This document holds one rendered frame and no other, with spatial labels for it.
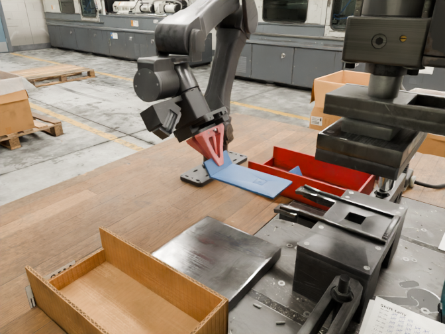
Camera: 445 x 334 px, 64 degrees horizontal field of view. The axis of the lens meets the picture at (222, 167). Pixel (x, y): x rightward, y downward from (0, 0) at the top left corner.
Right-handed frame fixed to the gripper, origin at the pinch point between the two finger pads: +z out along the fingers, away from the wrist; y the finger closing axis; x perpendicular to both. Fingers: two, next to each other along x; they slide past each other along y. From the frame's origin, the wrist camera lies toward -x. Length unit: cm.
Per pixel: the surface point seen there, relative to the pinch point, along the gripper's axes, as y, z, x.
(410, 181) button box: 20.6, 23.6, 32.6
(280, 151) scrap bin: -2.1, 5.8, 23.4
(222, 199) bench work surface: -6.5, 8.4, 2.6
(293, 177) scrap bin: 6.1, 10.2, 11.9
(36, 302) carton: -7.7, 5.2, -36.6
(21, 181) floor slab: -254, -34, 47
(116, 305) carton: -0.3, 10.3, -30.1
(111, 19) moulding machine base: -602, -330, 487
